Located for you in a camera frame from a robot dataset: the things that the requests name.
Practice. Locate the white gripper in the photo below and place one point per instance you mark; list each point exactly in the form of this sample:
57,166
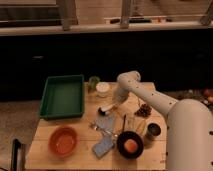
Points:
120,96

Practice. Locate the white handled dish brush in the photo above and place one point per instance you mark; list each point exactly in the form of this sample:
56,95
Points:
106,110

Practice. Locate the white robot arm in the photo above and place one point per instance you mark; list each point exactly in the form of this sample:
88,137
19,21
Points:
189,143

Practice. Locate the red bowl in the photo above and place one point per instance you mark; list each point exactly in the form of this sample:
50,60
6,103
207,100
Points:
62,142

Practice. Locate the white cup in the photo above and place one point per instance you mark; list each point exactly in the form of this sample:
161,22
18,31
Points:
102,89

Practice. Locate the pine cone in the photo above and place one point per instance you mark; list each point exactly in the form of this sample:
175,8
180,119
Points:
144,111

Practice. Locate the green cup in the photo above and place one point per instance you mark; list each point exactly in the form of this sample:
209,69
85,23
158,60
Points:
93,81

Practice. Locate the yellow banana toy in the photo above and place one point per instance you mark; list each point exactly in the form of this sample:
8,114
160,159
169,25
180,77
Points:
140,128

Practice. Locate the black frying pan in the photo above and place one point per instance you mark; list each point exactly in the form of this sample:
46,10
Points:
123,137

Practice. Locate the metal cup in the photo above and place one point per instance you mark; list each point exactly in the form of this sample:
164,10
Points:
153,130

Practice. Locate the orange fruit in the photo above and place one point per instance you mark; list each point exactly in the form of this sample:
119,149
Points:
131,146

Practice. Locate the blue cloth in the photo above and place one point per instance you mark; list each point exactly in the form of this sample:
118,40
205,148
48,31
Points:
106,143

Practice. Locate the green plastic tray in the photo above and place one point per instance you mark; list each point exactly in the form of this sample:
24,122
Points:
63,97

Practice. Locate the black chair back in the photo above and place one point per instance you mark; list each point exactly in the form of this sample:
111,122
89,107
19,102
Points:
18,156

